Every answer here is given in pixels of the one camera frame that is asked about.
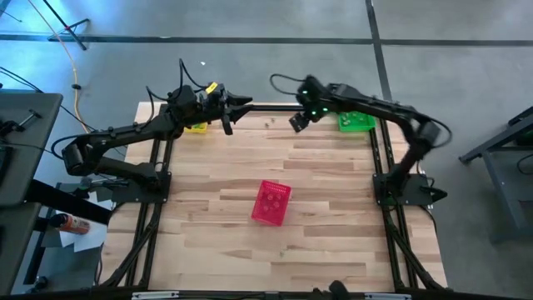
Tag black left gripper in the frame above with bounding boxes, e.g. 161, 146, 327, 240
202, 84, 254, 137

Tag red plastic basket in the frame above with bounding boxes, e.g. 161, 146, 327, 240
250, 179, 292, 228

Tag yellow plastic basket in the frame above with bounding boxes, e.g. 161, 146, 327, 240
182, 122, 209, 134

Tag green plastic basket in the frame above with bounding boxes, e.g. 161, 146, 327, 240
337, 110, 377, 133

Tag black tripod stand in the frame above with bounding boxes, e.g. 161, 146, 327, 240
41, 0, 91, 51

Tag black diagonal beam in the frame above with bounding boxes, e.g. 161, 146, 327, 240
24, 178, 113, 226

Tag white paper sheets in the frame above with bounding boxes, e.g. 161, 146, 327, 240
57, 189, 116, 253

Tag orange bottle black cap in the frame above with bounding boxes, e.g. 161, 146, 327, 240
49, 212, 91, 235

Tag grey side table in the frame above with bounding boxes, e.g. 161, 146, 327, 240
0, 89, 63, 293

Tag dark grey cart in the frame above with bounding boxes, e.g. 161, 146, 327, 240
457, 106, 533, 245

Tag black clamp tool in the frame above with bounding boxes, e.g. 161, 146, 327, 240
0, 108, 42, 137

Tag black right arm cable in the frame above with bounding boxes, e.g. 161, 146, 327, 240
269, 73, 307, 97

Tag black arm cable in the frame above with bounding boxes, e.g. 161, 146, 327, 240
269, 73, 307, 97
145, 57, 209, 126

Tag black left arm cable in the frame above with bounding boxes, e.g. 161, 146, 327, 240
145, 57, 209, 126

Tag yellow cable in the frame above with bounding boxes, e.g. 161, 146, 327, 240
24, 0, 91, 133

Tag silver metal bracket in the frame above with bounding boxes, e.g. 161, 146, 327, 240
132, 291, 180, 300
365, 292, 411, 300

